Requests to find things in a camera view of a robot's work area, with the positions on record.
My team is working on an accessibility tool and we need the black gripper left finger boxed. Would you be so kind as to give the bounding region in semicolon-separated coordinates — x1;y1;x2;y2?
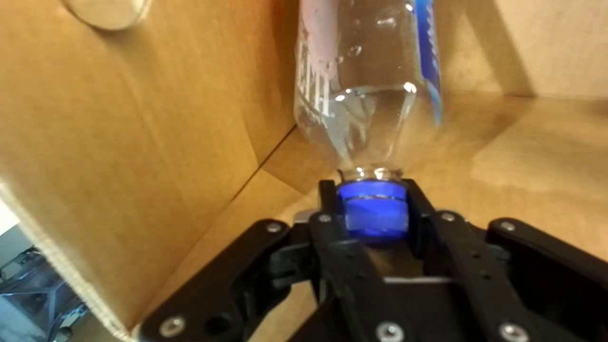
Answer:
136;178;385;342

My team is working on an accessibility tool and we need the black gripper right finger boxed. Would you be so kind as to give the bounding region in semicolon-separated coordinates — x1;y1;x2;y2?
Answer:
400;178;608;342

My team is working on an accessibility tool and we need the clear water bottle blue cap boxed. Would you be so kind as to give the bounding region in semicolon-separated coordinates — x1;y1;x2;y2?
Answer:
292;0;444;245

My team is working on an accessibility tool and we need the open cardboard box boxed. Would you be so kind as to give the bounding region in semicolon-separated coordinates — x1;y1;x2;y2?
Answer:
0;0;608;342

